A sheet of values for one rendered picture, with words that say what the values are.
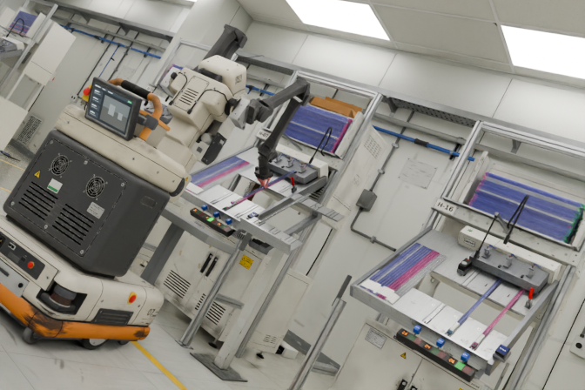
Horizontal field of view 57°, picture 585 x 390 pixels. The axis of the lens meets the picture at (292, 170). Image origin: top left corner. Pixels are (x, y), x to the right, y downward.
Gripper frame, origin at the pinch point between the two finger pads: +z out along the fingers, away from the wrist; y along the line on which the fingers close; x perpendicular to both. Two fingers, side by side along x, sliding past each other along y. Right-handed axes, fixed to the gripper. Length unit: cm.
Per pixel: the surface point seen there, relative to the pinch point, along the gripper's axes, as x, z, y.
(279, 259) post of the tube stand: 24.4, 21.0, -36.2
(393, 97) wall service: -216, 22, 59
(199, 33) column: -191, 0, 317
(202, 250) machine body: 25, 52, 36
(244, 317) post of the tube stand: 50, 45, -35
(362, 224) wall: -146, 117, 35
